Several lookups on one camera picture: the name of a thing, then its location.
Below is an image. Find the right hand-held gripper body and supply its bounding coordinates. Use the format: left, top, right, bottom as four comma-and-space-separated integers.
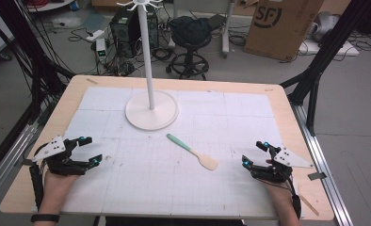
249, 146, 315, 185

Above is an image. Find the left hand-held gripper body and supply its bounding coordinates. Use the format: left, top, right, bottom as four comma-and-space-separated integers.
31, 135, 92, 177

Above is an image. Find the green-handled beige spatula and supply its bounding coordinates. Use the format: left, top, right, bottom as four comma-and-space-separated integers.
166, 133, 219, 171

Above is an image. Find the white hook rack stand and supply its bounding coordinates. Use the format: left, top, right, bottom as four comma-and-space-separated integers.
116, 0, 180, 132

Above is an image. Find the person's right hand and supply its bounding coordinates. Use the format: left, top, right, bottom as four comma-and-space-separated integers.
262, 158, 298, 206

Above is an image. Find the person's left hand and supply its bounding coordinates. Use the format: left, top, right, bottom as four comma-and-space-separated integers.
41, 170, 81, 208

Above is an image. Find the grey tape piece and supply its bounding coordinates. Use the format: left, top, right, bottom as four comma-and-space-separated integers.
307, 171, 328, 182

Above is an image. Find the thin wooden stick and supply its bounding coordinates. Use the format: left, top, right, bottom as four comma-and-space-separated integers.
298, 192, 320, 218

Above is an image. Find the wooden table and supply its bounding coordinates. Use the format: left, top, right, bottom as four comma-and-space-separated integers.
0, 74, 335, 222

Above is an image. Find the white grid mat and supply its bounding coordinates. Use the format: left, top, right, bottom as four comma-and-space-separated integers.
60, 86, 304, 220

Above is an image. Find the black wristband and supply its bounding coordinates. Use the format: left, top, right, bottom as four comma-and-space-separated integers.
30, 213, 61, 224

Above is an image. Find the white device with green display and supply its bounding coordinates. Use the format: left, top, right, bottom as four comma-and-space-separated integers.
94, 38, 108, 64

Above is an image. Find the white power strip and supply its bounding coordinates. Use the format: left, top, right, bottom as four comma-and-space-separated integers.
85, 28, 108, 43

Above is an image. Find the black computer tower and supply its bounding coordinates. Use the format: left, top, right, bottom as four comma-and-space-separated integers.
109, 5, 160, 59

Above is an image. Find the black stool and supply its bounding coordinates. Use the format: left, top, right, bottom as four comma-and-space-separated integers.
165, 32, 214, 81

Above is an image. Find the white flat board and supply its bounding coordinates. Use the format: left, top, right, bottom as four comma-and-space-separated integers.
298, 39, 361, 57

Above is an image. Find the brown cardboard box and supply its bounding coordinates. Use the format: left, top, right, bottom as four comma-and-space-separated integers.
243, 0, 326, 62

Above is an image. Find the grey bag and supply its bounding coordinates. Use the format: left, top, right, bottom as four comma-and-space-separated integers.
311, 10, 342, 43

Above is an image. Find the dark cloth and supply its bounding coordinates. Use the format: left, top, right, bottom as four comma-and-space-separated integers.
168, 15, 213, 48

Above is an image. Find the round white table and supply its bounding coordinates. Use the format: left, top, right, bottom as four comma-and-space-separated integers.
25, 0, 75, 13

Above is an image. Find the aluminium rail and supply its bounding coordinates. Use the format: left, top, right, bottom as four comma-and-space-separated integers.
0, 103, 51, 209
289, 102, 355, 226

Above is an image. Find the black sleeved cable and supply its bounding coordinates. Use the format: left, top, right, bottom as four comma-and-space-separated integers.
282, 175, 302, 220
28, 163, 45, 211

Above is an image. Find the black metal frame stand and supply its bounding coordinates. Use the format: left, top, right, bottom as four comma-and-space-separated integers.
0, 0, 77, 125
280, 0, 371, 137

